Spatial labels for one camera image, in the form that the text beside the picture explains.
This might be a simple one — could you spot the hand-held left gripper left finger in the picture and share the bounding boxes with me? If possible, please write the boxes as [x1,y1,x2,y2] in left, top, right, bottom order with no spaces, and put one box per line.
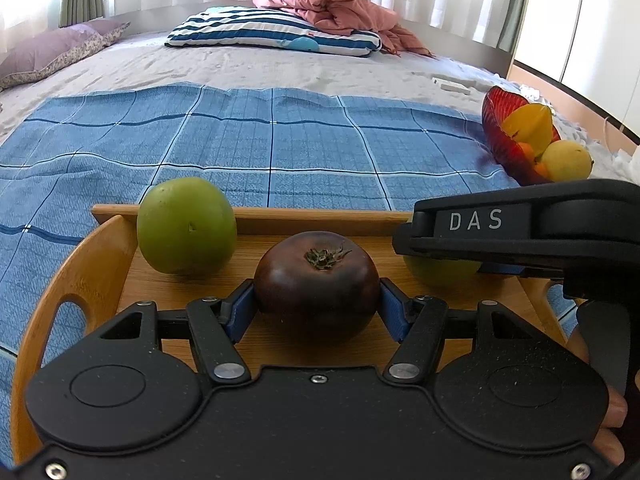
[97,280,256,387]

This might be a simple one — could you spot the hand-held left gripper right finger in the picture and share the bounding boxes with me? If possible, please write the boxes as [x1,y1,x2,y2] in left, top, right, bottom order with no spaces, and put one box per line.
[378,277,539,387]

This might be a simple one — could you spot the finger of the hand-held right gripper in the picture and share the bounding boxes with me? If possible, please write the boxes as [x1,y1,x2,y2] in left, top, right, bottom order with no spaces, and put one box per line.
[392,223,567,281]

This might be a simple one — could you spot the large green apple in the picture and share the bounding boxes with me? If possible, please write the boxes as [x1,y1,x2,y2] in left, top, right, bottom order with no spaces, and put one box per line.
[404,255,482,289]

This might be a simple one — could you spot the dark purple round fruit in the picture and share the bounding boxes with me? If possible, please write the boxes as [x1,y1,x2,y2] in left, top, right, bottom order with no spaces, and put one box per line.
[253,231,381,346]

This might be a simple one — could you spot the wooden tray with handles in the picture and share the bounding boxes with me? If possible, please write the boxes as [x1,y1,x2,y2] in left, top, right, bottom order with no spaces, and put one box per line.
[10,204,569,466]

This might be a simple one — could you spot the small green apple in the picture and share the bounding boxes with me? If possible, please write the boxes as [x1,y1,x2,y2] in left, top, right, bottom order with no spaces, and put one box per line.
[136,177,238,276]

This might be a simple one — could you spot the person's right hand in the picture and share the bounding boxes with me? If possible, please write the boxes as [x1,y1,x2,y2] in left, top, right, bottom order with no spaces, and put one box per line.
[567,327,629,467]

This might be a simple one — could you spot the yellow round fruit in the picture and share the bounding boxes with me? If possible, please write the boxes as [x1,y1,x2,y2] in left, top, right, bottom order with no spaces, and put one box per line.
[541,140,595,183]

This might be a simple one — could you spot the white clothes pile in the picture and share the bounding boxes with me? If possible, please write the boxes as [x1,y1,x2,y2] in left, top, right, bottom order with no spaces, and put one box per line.
[612,145,640,187]

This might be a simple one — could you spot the yellow starfruit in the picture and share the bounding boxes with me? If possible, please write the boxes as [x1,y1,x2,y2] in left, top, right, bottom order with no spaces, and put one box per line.
[501,103,555,157]

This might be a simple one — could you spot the red glass bowl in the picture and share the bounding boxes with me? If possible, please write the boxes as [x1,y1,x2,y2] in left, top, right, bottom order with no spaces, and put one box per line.
[481,86,564,186]

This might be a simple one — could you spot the small white cloth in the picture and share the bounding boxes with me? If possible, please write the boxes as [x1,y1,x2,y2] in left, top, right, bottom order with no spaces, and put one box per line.
[520,85,554,106]

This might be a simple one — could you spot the white rectangular object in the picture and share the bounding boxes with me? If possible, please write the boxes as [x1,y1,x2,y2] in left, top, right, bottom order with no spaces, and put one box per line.
[432,76,471,94]

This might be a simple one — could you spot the blue checked blanket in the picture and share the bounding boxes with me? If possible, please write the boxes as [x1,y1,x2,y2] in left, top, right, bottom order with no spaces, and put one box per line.
[0,82,584,466]

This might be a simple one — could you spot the white wardrobe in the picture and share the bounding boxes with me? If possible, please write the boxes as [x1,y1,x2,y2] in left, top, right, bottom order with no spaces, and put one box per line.
[510,0,640,137]

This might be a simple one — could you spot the pink quilt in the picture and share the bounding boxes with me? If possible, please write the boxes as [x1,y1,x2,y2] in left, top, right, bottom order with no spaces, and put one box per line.
[252,0,436,59]

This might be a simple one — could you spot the blue white striped pillow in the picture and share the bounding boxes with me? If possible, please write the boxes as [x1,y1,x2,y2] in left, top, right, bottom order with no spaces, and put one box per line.
[165,6,383,57]

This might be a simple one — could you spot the purple pillow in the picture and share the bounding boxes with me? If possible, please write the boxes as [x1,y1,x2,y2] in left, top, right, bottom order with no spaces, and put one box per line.
[0,20,131,92]

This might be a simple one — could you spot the white cable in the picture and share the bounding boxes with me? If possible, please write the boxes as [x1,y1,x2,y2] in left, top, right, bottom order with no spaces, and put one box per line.
[602,115,632,154]

